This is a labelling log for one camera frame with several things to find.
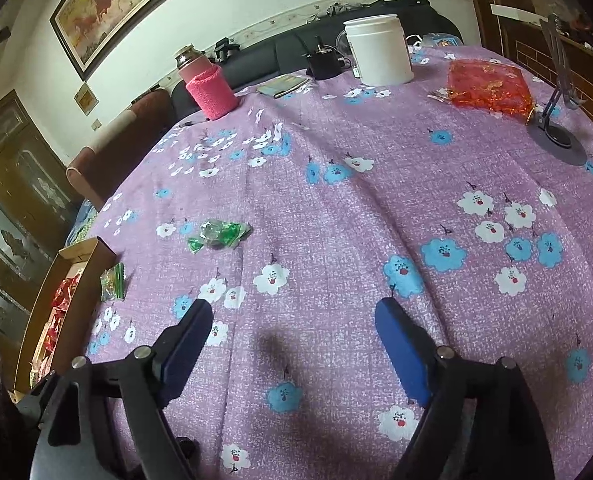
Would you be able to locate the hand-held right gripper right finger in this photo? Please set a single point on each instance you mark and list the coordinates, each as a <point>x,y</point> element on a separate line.
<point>401,345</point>

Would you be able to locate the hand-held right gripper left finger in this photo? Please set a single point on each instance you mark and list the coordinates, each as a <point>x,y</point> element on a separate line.
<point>186,345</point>

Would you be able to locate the green and white snack packet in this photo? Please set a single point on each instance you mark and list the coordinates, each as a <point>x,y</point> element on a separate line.
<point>112,282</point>

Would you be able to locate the tiny green candy packet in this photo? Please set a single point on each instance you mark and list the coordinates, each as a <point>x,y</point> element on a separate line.
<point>195,245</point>

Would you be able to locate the brown cardboard box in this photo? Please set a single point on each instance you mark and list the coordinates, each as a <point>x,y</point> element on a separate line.
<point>89,280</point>

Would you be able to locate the small green candy packet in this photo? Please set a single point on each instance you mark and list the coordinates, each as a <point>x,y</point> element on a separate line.
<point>224,232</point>

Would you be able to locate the large red snack packet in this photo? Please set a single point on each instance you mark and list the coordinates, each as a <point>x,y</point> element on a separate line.
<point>65,292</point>

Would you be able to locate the shiny red snack packet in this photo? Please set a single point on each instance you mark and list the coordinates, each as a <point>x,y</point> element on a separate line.
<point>52,332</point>

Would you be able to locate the purple floral tablecloth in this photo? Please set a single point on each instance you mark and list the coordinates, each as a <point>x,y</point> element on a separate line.
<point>326,240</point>

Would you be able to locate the green patterned blanket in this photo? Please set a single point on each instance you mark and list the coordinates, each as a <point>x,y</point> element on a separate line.
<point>84,222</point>

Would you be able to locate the brown armchair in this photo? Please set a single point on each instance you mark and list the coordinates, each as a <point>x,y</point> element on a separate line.
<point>121,150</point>

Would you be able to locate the wooden wardrobe with glass doors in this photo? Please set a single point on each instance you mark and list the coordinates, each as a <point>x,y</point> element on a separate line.
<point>21,200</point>

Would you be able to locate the pink sleeved thermos bottle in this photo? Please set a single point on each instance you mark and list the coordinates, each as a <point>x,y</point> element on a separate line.
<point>211,92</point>

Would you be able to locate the grey phone stand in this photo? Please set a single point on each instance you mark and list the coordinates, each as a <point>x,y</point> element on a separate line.
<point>558,140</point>

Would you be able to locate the small black box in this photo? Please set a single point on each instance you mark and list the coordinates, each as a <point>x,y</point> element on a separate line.
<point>325,65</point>

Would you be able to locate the white plastic jar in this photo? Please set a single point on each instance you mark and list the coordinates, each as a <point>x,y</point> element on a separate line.
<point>379,52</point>

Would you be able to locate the black gadget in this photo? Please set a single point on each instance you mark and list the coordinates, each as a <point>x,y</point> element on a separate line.
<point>225,49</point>

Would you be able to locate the black sofa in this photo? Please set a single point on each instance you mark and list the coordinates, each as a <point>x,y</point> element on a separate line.
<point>271,55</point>

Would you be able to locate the clear plastic container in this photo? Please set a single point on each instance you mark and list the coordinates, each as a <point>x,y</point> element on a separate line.
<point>345,47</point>

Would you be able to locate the blue patterned packet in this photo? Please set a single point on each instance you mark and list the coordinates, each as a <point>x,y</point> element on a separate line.
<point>441,40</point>

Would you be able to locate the framed horse painting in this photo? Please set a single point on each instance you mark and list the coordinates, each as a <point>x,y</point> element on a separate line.
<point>126,0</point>

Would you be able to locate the white wall socket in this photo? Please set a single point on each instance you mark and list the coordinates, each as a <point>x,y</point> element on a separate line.
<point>96,125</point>

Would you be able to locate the small yellow wall picture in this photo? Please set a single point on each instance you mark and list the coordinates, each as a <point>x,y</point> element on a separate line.
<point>86,98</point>

